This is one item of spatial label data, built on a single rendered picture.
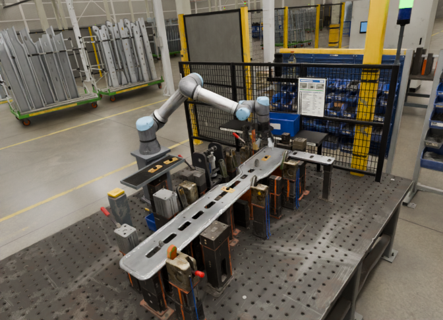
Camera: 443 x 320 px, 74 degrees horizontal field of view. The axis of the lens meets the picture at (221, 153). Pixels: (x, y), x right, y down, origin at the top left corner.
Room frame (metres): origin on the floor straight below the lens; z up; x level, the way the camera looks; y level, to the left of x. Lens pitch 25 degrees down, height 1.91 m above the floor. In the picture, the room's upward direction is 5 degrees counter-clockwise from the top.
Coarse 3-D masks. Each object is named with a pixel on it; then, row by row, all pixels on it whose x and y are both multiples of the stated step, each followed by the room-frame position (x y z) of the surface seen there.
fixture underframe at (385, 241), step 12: (396, 216) 1.80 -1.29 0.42; (384, 228) 1.84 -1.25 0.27; (384, 240) 1.76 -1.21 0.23; (372, 252) 1.65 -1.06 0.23; (384, 252) 1.82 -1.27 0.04; (396, 252) 1.84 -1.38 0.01; (372, 264) 1.54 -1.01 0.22; (360, 276) 1.44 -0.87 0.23; (348, 288) 1.29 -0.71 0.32; (360, 288) 1.37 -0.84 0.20; (348, 300) 1.27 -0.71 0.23; (336, 312) 1.20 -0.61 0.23; (348, 312) 1.27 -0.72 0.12
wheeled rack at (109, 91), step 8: (128, 32) 9.93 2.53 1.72; (136, 32) 10.15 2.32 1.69; (96, 40) 8.19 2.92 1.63; (104, 40) 8.58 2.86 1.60; (104, 72) 8.19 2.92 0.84; (160, 72) 9.52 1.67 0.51; (152, 80) 9.35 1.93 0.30; (160, 80) 9.44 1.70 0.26; (104, 88) 8.69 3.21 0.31; (112, 88) 8.62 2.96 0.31; (120, 88) 8.54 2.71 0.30; (128, 88) 8.60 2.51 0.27; (136, 88) 8.80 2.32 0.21; (112, 96) 8.30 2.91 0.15
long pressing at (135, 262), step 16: (272, 160) 1.79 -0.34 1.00; (240, 176) 1.61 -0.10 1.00; (208, 192) 1.45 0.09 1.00; (240, 192) 1.43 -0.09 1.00; (192, 208) 1.31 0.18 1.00; (208, 208) 1.30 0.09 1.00; (224, 208) 1.29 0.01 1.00; (176, 224) 1.19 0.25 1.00; (192, 224) 1.18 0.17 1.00; (208, 224) 1.17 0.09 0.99; (144, 240) 1.09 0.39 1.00; (176, 240) 1.07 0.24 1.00; (128, 256) 1.00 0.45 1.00; (144, 256) 0.99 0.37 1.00; (160, 256) 0.98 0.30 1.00; (144, 272) 0.89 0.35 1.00
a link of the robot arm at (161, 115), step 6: (192, 78) 1.87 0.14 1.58; (198, 78) 1.93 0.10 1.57; (174, 96) 1.96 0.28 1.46; (180, 96) 1.94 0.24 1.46; (186, 96) 1.93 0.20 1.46; (168, 102) 1.97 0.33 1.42; (174, 102) 1.95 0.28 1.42; (180, 102) 1.95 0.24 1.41; (162, 108) 1.99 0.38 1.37; (168, 108) 1.97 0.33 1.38; (174, 108) 1.97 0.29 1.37; (156, 114) 1.99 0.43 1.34; (162, 114) 1.98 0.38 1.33; (168, 114) 1.98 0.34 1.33; (156, 120) 1.98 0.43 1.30; (162, 120) 1.99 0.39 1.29; (162, 126) 2.03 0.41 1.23
